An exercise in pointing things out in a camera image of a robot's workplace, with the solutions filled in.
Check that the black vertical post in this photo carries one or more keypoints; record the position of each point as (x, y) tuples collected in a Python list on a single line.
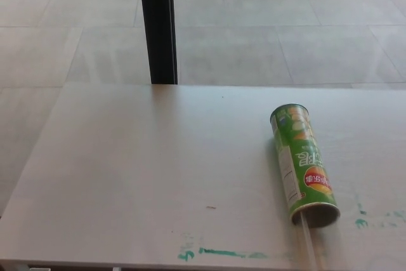
[(159, 26)]

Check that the green chips can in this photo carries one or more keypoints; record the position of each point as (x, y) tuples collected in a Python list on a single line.
[(303, 156)]

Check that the clear plastic chips tray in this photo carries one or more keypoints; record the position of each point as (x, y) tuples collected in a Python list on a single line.
[(309, 239)]

